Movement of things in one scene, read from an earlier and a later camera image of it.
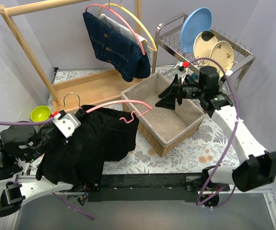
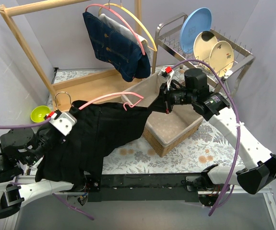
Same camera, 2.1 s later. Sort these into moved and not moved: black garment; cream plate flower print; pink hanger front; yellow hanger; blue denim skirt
Moved: black garment
Not moved: pink hanger front; cream plate flower print; yellow hanger; blue denim skirt
